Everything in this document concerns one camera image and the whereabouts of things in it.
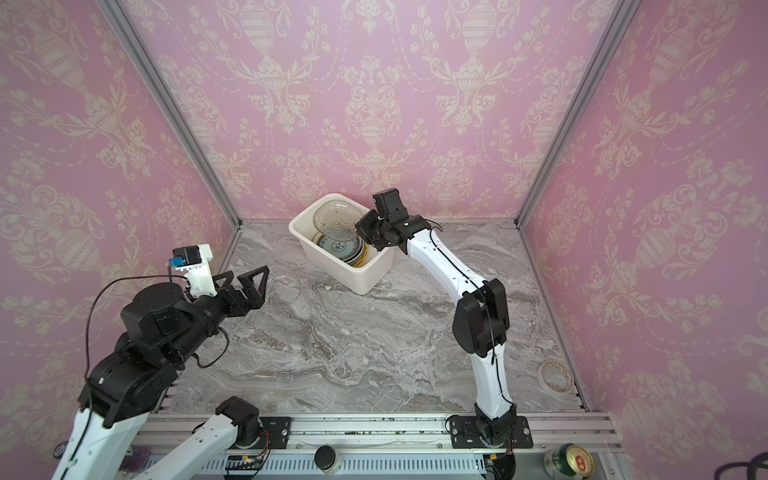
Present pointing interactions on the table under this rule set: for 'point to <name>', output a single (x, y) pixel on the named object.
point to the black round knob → (324, 457)
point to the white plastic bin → (373, 275)
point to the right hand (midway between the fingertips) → (354, 227)
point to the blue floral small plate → (341, 249)
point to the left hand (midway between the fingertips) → (254, 273)
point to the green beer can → (569, 462)
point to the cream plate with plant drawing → (360, 256)
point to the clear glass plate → (337, 219)
